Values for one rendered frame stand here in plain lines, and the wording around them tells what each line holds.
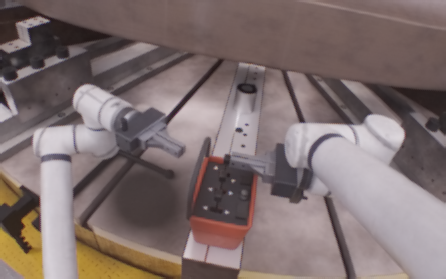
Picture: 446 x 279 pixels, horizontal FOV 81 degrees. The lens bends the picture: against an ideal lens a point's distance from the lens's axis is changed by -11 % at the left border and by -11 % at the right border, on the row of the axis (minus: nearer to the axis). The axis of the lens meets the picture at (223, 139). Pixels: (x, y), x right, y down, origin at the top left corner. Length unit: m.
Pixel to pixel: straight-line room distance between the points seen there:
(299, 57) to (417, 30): 0.44
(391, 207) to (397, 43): 0.91
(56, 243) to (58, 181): 0.16
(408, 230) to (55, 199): 0.78
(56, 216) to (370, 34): 1.14
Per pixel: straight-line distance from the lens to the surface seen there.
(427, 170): 1.54
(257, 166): 0.67
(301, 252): 1.23
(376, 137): 0.61
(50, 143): 0.90
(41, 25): 1.60
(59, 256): 0.85
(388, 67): 1.25
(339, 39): 1.11
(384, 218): 0.37
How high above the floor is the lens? 1.32
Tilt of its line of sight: 40 degrees down
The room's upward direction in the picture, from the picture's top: 9 degrees clockwise
